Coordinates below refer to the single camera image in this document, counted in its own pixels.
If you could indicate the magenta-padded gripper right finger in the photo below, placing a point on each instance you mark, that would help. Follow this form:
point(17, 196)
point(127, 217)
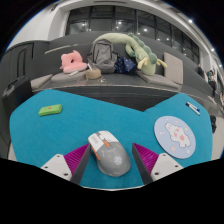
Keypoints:
point(146, 158)

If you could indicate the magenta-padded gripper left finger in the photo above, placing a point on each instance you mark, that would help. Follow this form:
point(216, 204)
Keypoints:
point(77, 158)

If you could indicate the green dragon plush toy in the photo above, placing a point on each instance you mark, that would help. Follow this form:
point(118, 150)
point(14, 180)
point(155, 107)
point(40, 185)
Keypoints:
point(143, 56)

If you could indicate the dark blue patterned bag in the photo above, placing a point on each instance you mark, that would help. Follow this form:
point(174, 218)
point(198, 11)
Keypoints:
point(126, 66)

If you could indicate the round light blue mouse pad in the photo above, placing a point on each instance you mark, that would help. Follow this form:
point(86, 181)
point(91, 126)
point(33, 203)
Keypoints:
point(175, 136)

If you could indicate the white marker with blue cap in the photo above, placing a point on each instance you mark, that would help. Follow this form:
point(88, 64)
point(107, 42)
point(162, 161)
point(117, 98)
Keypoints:
point(195, 107)

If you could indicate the large flat grey cushion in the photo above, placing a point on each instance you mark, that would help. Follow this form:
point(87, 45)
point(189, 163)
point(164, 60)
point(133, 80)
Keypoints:
point(158, 80)

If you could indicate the flat grey seat cushion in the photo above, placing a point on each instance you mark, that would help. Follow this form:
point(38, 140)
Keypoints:
point(40, 81)
point(66, 77)

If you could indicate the grey and white computer mouse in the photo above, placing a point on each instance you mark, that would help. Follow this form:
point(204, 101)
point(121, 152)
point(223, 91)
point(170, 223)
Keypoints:
point(111, 156)

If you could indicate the black bag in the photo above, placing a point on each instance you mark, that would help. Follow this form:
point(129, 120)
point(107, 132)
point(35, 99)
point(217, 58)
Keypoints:
point(213, 124)

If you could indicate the person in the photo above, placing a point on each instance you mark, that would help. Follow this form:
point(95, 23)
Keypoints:
point(211, 80)

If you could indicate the pink plush toy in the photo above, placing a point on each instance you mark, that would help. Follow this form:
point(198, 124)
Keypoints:
point(72, 63)

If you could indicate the black suitcase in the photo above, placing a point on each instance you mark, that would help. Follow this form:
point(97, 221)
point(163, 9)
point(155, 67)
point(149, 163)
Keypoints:
point(16, 95)

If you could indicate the grey backpack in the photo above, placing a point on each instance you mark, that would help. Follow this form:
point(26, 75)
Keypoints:
point(102, 56)

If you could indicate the upright grey cushion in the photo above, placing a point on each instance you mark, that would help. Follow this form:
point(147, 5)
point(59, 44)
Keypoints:
point(173, 68)

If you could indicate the green eraser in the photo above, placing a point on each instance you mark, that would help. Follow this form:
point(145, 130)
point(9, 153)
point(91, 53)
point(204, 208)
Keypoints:
point(50, 110)

